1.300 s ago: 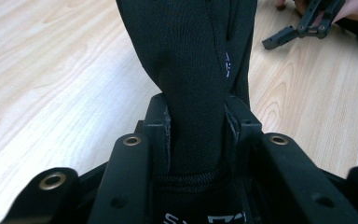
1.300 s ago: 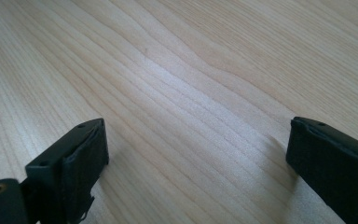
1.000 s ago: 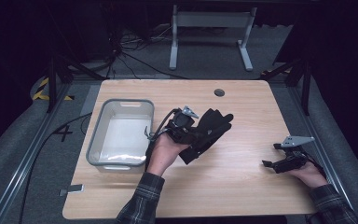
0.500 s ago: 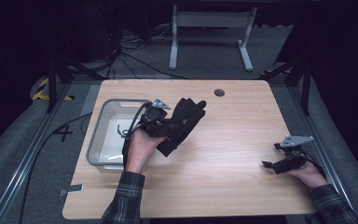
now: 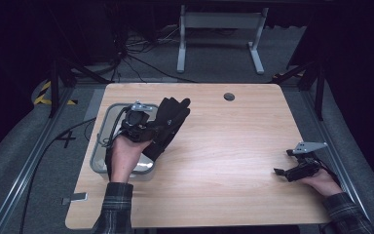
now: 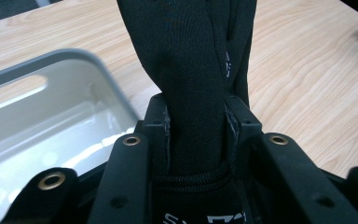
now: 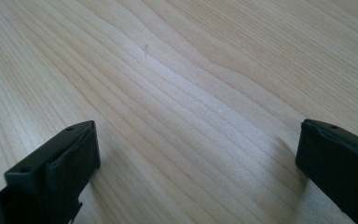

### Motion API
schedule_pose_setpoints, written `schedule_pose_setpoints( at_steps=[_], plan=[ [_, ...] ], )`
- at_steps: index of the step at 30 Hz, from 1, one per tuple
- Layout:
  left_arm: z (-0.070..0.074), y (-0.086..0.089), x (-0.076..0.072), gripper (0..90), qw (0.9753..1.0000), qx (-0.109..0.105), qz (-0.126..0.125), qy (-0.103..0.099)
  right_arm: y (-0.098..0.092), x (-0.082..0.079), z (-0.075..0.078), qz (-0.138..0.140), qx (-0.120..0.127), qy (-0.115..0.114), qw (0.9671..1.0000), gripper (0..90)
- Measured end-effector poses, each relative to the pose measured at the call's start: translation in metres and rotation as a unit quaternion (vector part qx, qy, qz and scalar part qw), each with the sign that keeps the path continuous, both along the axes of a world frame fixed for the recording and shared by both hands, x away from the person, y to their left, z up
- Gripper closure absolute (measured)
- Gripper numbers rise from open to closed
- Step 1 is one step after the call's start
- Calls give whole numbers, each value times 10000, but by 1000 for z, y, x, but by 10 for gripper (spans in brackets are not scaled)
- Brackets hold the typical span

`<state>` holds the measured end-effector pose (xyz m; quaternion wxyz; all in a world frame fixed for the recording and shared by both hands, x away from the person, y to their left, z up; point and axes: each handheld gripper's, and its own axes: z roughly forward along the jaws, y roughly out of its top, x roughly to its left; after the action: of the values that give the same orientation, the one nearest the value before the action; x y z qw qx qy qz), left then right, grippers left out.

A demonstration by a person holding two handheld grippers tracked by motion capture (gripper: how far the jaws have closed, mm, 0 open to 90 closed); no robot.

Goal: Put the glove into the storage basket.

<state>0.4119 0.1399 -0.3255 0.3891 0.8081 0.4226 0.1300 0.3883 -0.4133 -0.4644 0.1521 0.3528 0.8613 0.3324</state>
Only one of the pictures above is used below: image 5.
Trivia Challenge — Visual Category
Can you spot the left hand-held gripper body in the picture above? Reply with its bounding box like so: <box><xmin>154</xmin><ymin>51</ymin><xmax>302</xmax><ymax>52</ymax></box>
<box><xmin>120</xmin><ymin>100</ymin><xmax>154</xmax><ymax>142</ymax></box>

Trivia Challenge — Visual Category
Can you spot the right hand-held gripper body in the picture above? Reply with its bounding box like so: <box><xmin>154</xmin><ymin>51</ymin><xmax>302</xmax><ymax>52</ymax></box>
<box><xmin>285</xmin><ymin>141</ymin><xmax>328</xmax><ymax>183</ymax></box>

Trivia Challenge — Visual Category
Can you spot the plain black glove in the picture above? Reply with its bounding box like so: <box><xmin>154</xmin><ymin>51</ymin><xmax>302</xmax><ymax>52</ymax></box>
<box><xmin>141</xmin><ymin>98</ymin><xmax>192</xmax><ymax>162</ymax></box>

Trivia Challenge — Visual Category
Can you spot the person's right hand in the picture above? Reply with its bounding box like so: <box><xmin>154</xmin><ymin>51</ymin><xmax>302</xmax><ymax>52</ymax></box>
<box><xmin>300</xmin><ymin>168</ymin><xmax>343</xmax><ymax>198</ymax></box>

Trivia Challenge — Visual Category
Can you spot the person's left hand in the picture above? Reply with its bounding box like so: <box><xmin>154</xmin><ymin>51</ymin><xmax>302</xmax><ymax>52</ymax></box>
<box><xmin>109</xmin><ymin>134</ymin><xmax>152</xmax><ymax>184</ymax></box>

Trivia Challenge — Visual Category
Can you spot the black metal stand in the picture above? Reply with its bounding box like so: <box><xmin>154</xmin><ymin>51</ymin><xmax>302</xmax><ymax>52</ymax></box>
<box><xmin>272</xmin><ymin>59</ymin><xmax>326</xmax><ymax>122</ymax></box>
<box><xmin>47</xmin><ymin>58</ymin><xmax>111</xmax><ymax>119</ymax></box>

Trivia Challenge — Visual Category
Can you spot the yellow black hazard tape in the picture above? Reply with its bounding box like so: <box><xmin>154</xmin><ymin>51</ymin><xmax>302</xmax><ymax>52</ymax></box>
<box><xmin>33</xmin><ymin>80</ymin><xmax>79</xmax><ymax>106</ymax></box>

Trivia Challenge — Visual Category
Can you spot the white metal stand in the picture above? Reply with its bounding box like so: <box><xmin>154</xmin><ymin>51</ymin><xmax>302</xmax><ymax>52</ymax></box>
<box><xmin>175</xmin><ymin>4</ymin><xmax>270</xmax><ymax>75</ymax></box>

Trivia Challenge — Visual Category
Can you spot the left hand-held gripper black cable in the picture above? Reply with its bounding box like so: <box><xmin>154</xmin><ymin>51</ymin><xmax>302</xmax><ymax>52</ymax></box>
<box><xmin>102</xmin><ymin>106</ymin><xmax>130</xmax><ymax>181</ymax></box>

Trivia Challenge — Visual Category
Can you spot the hand-held gripper black cable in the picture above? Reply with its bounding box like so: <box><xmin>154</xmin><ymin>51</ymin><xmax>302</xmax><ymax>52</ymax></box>
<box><xmin>102</xmin><ymin>106</ymin><xmax>130</xmax><ymax>181</ymax></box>
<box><xmin>313</xmin><ymin>157</ymin><xmax>342</xmax><ymax>189</ymax></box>

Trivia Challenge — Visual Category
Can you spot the right hand-held gripper black cable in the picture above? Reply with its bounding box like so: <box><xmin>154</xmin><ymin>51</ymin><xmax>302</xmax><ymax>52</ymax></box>
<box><xmin>313</xmin><ymin>157</ymin><xmax>342</xmax><ymax>189</ymax></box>

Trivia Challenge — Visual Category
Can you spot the aluminium floor rail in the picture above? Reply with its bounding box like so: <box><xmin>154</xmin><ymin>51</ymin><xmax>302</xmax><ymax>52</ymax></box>
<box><xmin>0</xmin><ymin>87</ymin><xmax>75</xmax><ymax>234</ymax></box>
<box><xmin>300</xmin><ymin>87</ymin><xmax>371</xmax><ymax>228</ymax></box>

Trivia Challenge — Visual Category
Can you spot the bundle of black cables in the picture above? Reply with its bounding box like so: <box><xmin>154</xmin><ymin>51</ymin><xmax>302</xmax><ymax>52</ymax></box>
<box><xmin>108</xmin><ymin>23</ymin><xmax>198</xmax><ymax>84</ymax></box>

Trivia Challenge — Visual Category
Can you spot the small metal bracket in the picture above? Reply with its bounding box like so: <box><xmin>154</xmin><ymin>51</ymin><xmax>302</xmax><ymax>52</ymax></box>
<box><xmin>61</xmin><ymin>192</ymin><xmax>89</xmax><ymax>206</ymax></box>

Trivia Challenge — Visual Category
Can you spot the black floor cable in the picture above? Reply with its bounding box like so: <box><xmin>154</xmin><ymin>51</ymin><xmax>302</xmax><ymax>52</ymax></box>
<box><xmin>19</xmin><ymin>117</ymin><xmax>97</xmax><ymax>234</ymax></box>

